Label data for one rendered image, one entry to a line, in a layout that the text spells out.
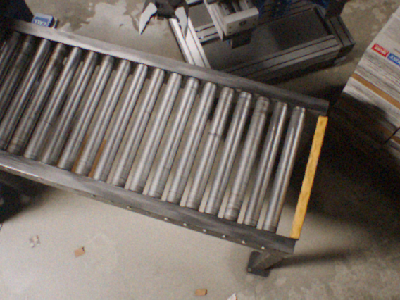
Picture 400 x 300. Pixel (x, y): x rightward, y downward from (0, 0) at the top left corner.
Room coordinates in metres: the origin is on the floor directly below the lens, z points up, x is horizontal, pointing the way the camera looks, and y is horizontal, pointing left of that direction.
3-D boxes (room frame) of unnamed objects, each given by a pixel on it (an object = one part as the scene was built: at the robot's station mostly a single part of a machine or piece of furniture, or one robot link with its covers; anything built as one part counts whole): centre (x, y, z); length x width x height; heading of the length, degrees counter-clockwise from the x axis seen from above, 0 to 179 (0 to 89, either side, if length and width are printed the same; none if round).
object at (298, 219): (0.38, -0.33, 0.81); 0.43 x 0.03 x 0.02; 162
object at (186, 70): (0.84, 0.21, 0.74); 1.34 x 0.05 x 0.12; 72
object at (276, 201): (0.42, -0.26, 0.77); 0.47 x 0.05 x 0.05; 162
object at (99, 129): (0.62, 0.36, 0.77); 0.47 x 0.05 x 0.05; 162
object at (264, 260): (0.16, -0.24, 0.34); 0.06 x 0.06 x 0.68; 72
